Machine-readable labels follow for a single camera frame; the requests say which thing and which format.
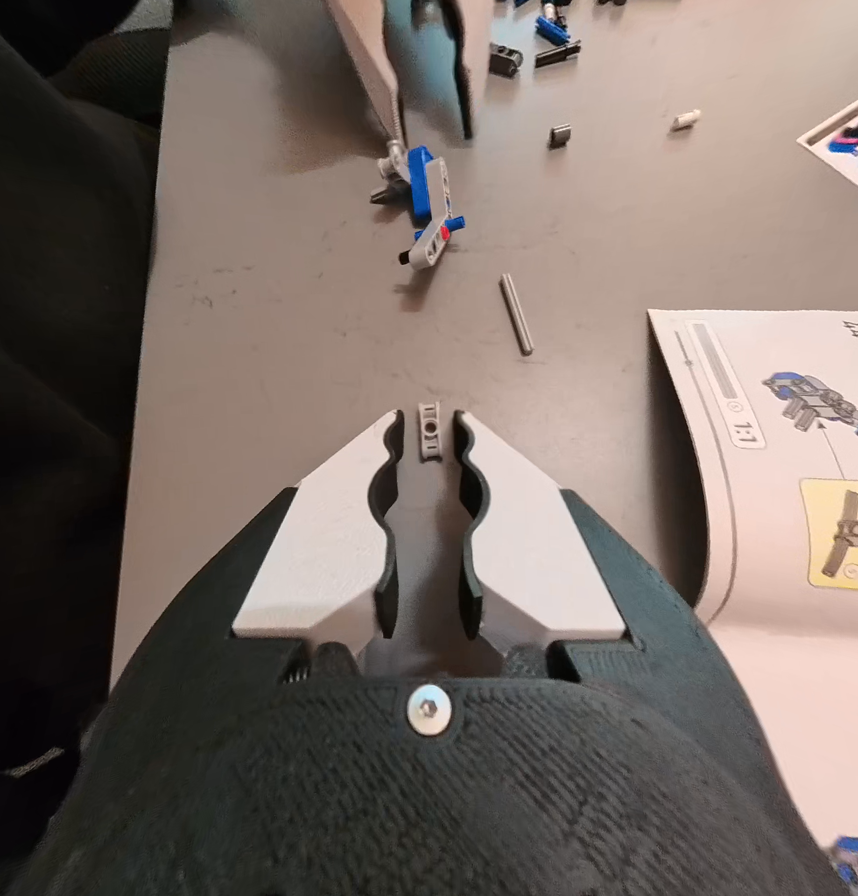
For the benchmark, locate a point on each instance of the open instruction booklet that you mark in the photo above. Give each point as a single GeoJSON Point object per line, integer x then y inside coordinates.
{"type": "Point", "coordinates": [786, 630]}

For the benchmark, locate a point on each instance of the small grey flat piece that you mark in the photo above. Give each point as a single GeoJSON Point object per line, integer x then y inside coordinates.
{"type": "Point", "coordinates": [559, 136]}
{"type": "Point", "coordinates": [685, 120]}

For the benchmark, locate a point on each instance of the grey lego axle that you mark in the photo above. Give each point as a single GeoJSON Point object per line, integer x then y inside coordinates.
{"type": "Point", "coordinates": [516, 315]}

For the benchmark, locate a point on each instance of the black lego beam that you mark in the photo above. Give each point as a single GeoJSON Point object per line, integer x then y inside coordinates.
{"type": "Point", "coordinates": [557, 54]}

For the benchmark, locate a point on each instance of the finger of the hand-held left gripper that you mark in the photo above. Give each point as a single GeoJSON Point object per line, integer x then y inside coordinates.
{"type": "Point", "coordinates": [422, 49]}
{"type": "Point", "coordinates": [366, 42]}

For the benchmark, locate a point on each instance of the blue grey lego assembly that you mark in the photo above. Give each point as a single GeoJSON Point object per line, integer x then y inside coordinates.
{"type": "Point", "coordinates": [420, 182]}

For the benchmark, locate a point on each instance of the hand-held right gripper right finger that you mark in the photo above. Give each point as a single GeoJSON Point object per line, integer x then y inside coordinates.
{"type": "Point", "coordinates": [541, 553]}

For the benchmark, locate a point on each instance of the small grey lego connector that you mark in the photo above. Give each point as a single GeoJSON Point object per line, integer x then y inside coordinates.
{"type": "Point", "coordinates": [430, 430]}

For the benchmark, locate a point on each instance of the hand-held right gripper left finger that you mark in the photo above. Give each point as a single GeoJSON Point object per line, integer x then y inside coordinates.
{"type": "Point", "coordinates": [317, 546]}

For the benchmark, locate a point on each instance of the person's dark clothing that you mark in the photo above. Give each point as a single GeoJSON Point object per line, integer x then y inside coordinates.
{"type": "Point", "coordinates": [51, 350]}

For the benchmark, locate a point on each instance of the sticker sheet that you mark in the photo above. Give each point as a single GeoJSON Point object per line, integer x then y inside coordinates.
{"type": "Point", "coordinates": [846, 150]}

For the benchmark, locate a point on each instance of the black lego connector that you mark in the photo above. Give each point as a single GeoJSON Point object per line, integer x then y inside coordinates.
{"type": "Point", "coordinates": [504, 60]}

